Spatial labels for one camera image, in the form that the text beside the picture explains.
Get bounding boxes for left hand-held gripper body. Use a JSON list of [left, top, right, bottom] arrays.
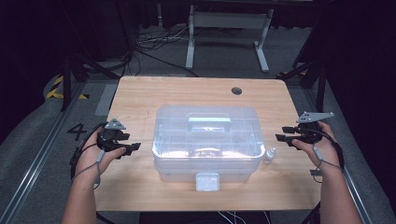
[[96, 117, 132, 154]]

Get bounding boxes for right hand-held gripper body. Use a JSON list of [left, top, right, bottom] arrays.
[[295, 111, 335, 145]]

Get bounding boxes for small white dropper bottle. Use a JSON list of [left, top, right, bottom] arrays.
[[262, 147, 277, 165]]

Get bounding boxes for clear plastic storage box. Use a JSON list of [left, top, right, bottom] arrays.
[[151, 105, 266, 192]]

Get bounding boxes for person's right hand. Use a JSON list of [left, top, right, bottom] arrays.
[[291, 120, 344, 172]]

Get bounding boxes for person's left hand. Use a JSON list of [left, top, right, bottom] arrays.
[[76, 126, 127, 185]]

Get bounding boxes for black metal stand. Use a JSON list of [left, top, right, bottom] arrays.
[[276, 57, 329, 114], [60, 50, 121, 112]]

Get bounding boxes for grey left wrist lanyard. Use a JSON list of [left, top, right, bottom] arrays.
[[71, 148, 106, 189]]

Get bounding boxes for grey wrist lanyard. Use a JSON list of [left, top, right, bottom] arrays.
[[309, 144, 344, 185], [71, 148, 106, 189]]

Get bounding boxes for grey right wrist lanyard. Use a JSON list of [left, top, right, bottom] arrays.
[[309, 144, 344, 185]]

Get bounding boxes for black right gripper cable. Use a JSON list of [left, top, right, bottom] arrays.
[[306, 127, 346, 171]]

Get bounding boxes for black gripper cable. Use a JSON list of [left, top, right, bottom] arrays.
[[306, 127, 346, 171], [69, 121, 108, 182]]

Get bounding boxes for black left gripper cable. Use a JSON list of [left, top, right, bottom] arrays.
[[69, 121, 108, 182]]

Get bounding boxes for thin white cables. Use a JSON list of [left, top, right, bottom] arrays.
[[217, 210, 273, 224]]

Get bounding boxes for bundle of floor cables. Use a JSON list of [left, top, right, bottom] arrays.
[[134, 25, 201, 78]]

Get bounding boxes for grey metal table frame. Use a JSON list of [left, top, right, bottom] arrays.
[[185, 4, 276, 74]]

